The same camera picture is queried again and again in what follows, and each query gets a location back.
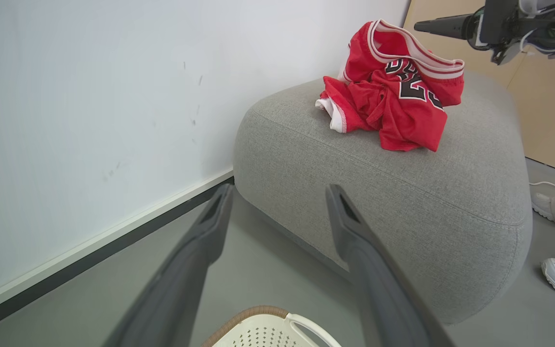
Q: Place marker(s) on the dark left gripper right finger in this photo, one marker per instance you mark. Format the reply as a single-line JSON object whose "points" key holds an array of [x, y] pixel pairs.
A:
{"points": [[383, 294]]}

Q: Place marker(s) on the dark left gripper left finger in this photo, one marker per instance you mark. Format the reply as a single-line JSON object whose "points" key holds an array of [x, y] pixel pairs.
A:
{"points": [[176, 279]]}

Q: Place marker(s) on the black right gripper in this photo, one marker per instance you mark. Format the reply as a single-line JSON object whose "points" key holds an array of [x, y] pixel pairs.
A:
{"points": [[496, 24]]}

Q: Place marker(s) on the red jersey striped trim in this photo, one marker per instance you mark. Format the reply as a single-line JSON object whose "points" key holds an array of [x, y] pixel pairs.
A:
{"points": [[364, 53]]}

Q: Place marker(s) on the red shorts white hem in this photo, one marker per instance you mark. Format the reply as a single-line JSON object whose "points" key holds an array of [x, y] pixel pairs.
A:
{"points": [[403, 125]]}

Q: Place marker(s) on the beige plastic laundry basket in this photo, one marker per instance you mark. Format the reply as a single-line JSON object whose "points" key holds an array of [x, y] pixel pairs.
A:
{"points": [[263, 332]]}

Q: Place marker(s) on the white black baseboard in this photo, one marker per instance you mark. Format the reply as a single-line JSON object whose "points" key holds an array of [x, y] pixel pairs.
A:
{"points": [[89, 255]]}

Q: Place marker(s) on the grey fabric ottoman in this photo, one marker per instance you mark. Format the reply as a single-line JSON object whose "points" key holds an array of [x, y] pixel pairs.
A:
{"points": [[403, 202]]}

